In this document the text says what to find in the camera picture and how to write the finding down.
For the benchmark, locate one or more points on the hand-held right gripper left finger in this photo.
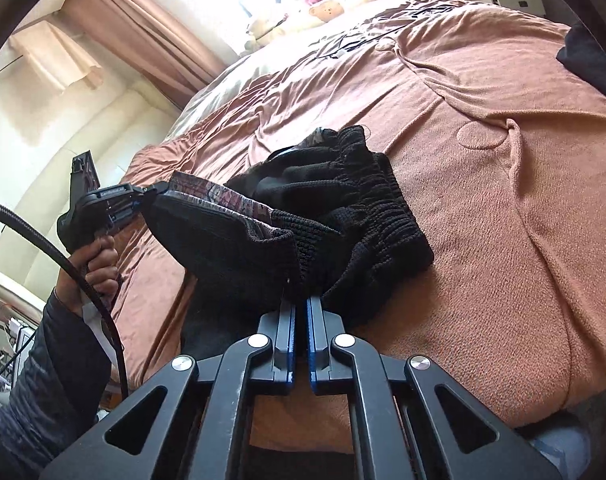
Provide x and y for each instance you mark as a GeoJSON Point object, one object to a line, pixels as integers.
{"type": "Point", "coordinates": [285, 340]}

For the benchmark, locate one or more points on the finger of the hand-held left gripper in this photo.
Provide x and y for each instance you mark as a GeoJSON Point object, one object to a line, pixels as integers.
{"type": "Point", "coordinates": [155, 191]}

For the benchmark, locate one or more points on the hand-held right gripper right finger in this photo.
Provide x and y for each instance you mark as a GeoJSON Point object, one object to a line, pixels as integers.
{"type": "Point", "coordinates": [313, 345]}

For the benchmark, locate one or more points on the black pants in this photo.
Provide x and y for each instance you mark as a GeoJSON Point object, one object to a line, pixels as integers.
{"type": "Point", "coordinates": [333, 210]}

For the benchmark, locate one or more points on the person's left forearm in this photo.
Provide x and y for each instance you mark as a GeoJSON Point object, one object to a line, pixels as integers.
{"type": "Point", "coordinates": [48, 375]}

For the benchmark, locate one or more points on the person's left hand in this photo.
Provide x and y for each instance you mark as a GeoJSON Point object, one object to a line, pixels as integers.
{"type": "Point", "coordinates": [100, 270]}

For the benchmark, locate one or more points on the cream padded headboard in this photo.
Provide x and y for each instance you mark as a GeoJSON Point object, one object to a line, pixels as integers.
{"type": "Point", "coordinates": [58, 135]}

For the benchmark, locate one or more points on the pink curtain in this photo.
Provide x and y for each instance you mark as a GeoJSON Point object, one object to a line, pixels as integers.
{"type": "Point", "coordinates": [148, 35]}

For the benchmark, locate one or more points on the cream hanging cloth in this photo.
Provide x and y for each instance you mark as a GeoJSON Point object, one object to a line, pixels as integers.
{"type": "Point", "coordinates": [58, 55]}

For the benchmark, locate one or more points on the beige plush toy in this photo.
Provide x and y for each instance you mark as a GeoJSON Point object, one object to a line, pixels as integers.
{"type": "Point", "coordinates": [258, 27]}

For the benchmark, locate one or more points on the brown blanket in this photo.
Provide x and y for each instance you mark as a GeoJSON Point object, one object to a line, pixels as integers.
{"type": "Point", "coordinates": [483, 210]}

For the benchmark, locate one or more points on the black rectangular loop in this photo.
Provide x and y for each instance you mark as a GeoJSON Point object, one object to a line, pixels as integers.
{"type": "Point", "coordinates": [355, 42]}
{"type": "Point", "coordinates": [429, 10]}

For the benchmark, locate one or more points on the plush toys on windowsill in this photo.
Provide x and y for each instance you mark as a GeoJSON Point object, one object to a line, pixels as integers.
{"type": "Point", "coordinates": [328, 10]}

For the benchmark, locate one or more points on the dark cloth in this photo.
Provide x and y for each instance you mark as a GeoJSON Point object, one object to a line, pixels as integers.
{"type": "Point", "coordinates": [593, 55]}

